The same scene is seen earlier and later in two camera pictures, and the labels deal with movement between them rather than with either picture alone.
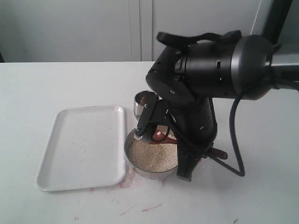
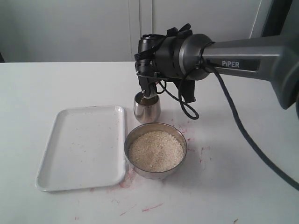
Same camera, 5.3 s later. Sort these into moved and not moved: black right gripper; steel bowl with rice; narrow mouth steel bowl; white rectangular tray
Moved: black right gripper
Not moved: white rectangular tray; narrow mouth steel bowl; steel bowl with rice
